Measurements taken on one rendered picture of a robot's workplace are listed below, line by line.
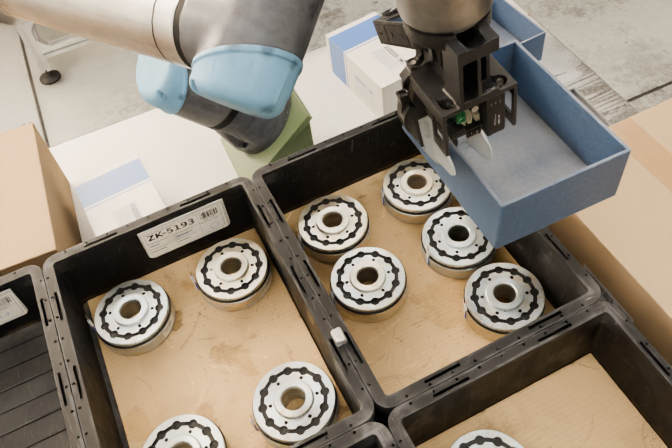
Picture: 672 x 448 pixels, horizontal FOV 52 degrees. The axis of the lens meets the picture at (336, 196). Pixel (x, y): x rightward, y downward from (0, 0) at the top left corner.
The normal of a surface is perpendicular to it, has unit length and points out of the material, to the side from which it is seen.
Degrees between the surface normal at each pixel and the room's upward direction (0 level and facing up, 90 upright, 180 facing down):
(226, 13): 35
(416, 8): 94
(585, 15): 0
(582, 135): 89
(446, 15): 93
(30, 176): 0
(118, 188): 0
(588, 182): 90
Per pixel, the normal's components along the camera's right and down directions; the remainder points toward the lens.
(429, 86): -0.18, -0.59
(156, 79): -0.70, -0.11
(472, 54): 0.39, 0.69
